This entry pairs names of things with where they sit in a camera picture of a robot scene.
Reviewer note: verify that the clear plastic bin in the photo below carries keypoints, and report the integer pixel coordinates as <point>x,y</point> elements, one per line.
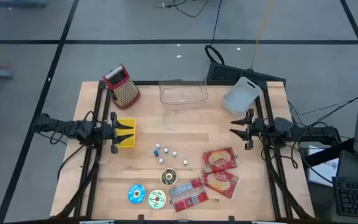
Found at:
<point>183,93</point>

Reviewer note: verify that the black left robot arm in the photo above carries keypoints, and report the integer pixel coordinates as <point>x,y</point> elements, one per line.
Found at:
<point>73,129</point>

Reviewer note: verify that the red cookie packet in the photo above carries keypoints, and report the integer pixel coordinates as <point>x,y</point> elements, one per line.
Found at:
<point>219,159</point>
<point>221,183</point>

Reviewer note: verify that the red steel box grater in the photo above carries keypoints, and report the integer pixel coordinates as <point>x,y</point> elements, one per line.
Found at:
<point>124,91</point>

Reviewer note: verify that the black mesh computer case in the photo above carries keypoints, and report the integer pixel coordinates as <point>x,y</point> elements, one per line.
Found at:
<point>225,74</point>

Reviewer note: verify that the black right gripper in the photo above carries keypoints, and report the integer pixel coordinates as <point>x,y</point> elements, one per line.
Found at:
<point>259,129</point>

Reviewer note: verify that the blue-grey floor plate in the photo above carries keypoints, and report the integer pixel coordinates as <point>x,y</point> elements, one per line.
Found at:
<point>20,3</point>

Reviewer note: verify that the white plastic bin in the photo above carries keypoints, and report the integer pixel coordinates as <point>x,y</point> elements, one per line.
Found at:
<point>241,96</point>

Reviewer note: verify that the white paper sheet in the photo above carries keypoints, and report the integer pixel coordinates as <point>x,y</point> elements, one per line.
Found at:
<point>325,169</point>

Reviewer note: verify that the red packet with barcode panel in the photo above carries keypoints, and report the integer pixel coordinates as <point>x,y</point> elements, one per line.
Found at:
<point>188,195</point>

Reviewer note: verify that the yellow plastic basket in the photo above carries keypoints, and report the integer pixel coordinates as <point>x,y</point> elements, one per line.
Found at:
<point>129,141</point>

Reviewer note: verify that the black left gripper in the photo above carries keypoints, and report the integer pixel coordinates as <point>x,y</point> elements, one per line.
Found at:
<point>107,132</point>

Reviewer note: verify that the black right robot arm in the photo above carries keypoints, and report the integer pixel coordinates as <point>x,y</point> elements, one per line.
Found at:
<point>306,132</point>

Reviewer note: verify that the pale green frosted toy donut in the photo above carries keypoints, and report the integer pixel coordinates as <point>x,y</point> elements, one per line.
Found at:
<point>157,199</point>

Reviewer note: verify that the black keyboard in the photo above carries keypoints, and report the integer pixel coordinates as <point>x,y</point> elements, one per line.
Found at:
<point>356,197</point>

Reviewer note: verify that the black table clamp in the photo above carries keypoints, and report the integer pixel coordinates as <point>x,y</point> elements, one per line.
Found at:
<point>231,218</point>
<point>140,217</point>

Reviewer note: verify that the blue tape roll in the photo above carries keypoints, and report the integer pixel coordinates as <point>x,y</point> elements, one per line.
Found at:
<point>137,193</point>

